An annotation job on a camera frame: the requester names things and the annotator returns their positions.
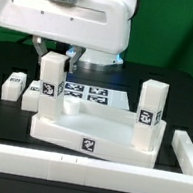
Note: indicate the white desk top tray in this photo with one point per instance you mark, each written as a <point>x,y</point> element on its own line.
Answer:
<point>100,131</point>

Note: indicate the white L-shaped obstacle fence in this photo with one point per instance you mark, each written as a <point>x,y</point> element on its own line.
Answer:
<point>90,172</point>

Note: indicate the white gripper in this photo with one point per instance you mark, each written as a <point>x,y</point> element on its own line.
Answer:
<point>93,24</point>

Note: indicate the white fiducial marker plate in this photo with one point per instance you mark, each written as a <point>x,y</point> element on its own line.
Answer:
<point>112,98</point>

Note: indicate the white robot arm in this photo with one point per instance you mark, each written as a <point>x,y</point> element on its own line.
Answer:
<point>95,59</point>

